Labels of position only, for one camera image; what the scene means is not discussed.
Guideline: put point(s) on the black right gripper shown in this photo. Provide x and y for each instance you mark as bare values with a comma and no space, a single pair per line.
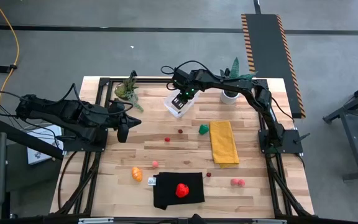
190,91

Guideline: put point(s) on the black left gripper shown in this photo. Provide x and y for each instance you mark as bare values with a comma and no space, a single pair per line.
107,121

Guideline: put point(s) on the dark red toy cherry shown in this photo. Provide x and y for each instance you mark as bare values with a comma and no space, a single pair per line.
209,174
180,131

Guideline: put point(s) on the green toy bell pepper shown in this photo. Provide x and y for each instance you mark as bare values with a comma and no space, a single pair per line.
203,129

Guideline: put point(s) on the red toy raspberry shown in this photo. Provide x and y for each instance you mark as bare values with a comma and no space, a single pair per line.
167,139

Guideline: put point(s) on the small pink toy fruit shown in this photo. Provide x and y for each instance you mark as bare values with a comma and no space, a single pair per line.
155,164

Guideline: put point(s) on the orange toy fruit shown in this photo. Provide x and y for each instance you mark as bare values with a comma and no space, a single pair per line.
137,174

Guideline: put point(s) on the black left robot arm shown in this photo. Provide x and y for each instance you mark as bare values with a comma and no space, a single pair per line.
57,110

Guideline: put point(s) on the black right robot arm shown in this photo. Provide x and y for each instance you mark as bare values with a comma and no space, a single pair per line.
225,83

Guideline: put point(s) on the clear plastic tupperware container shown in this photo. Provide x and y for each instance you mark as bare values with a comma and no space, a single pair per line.
171,108

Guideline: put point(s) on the trailing succulent in dark pot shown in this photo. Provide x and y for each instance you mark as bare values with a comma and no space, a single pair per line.
124,90

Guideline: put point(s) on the yellow folded cloth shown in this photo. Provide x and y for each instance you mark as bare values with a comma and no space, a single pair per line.
224,143

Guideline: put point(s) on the snake plant in white pot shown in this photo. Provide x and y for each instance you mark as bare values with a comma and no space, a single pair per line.
235,67

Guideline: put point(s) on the black folded cloth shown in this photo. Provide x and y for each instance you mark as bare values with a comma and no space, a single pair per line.
166,193

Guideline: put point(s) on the white printed booklet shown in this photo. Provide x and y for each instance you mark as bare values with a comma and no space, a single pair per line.
40,152

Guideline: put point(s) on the red toy bell pepper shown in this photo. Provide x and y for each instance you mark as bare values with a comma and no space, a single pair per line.
182,190

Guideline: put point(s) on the black slanted beam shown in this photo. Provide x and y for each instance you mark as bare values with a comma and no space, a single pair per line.
26,140

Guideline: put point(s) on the black hazard-striped floor mat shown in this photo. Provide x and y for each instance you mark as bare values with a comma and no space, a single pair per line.
266,46

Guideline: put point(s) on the grey metal table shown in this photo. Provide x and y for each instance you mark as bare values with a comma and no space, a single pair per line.
351,143

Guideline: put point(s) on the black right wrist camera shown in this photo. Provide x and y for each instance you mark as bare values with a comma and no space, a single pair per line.
180,77

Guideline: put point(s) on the black aluminium table frame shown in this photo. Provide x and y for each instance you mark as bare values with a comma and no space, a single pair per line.
148,80

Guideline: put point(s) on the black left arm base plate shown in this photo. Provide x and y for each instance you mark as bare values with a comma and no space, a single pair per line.
73,145

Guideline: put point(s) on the silver aluminium bracket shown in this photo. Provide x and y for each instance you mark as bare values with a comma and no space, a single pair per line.
269,221
95,220

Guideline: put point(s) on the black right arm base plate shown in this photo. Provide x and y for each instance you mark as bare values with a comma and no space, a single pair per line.
292,140

